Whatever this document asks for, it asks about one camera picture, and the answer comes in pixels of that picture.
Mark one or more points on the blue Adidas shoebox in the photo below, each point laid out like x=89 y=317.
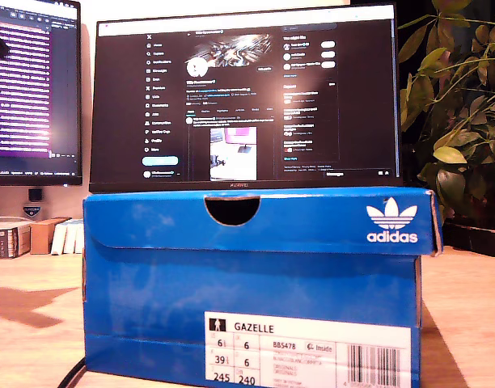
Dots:
x=158 y=275

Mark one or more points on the green printed box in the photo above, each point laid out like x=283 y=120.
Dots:
x=7 y=240

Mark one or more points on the brown cardboard box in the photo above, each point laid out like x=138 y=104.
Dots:
x=41 y=236

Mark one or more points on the white slim box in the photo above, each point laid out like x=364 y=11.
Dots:
x=70 y=238
x=58 y=240
x=80 y=238

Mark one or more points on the computer monitor with purple text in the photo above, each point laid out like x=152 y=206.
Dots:
x=29 y=101

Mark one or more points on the dark shield badge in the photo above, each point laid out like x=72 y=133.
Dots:
x=31 y=211

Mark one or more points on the black Huawei computer monitor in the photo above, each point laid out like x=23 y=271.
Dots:
x=352 y=121

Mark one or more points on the green leafy houseplant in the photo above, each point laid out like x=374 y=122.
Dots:
x=453 y=81

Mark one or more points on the dark plant tray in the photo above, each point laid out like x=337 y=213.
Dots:
x=482 y=240

